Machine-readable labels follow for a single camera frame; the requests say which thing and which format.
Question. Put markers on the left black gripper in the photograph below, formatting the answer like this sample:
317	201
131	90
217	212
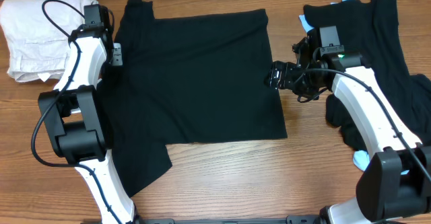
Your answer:
110	66

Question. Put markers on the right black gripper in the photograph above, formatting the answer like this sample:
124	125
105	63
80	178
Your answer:
290	70

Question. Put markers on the black t-shirt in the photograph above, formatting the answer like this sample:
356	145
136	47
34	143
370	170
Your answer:
186	80

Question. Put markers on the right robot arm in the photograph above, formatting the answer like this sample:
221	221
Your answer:
396	183

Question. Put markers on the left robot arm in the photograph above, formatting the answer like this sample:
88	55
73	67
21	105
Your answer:
77	126

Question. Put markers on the folded beige shorts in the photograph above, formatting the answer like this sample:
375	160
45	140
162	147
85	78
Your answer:
37	50

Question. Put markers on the black garment with white logo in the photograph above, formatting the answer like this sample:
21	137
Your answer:
373	29

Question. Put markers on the light blue t-shirt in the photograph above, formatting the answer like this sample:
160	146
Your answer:
338	115

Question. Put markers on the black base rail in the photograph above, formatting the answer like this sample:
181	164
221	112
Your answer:
229	221

